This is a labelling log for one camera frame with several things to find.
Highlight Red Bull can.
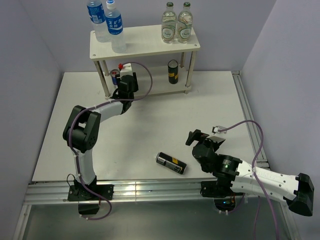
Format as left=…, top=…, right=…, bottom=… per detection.
left=110, top=69, right=121, bottom=87

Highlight dark coffee can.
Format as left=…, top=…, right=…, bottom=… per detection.
left=167, top=59, right=179, bottom=84
left=155, top=152, right=187, bottom=175

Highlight blue-label water bottle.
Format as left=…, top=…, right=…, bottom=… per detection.
left=86, top=0, right=110, bottom=43
left=105, top=0, right=127, bottom=54

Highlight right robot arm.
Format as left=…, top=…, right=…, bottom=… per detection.
left=185, top=129, right=315, bottom=217

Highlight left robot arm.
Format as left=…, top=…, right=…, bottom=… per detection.
left=62, top=72, right=139, bottom=200

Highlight white two-tier shelf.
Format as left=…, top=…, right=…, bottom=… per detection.
left=89, top=25, right=201, bottom=98

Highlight left green-cap glass bottle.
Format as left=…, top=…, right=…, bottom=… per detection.
left=161, top=2, right=177, bottom=43

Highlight green-cap glass bottle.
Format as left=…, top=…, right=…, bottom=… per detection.
left=176, top=2, right=193, bottom=43
left=161, top=2, right=177, bottom=43

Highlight right green-cap glass bottle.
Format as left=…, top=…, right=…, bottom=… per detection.
left=176, top=2, right=193, bottom=43

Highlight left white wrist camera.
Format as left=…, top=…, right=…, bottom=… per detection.
left=118, top=63, right=133, bottom=77

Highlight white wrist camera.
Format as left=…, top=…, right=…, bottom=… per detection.
left=207, top=125, right=227, bottom=143
left=118, top=63, right=133, bottom=77

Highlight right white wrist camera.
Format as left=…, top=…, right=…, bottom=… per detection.
left=207, top=125, right=227, bottom=143

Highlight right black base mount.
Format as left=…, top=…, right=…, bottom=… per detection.
left=200, top=180, right=245, bottom=216

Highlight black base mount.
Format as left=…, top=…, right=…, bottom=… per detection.
left=200, top=180, right=245, bottom=216
left=66, top=174, right=114, bottom=219

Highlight aluminium right side rail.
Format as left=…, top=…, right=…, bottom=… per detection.
left=231, top=71, right=271, bottom=171

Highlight aluminium rail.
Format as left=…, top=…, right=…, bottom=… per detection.
left=231, top=71, right=271, bottom=171
left=23, top=174, right=287, bottom=204

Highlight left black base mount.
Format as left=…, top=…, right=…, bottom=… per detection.
left=66, top=174, right=114, bottom=219

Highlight aluminium front rail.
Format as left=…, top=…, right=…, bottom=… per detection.
left=23, top=174, right=287, bottom=204

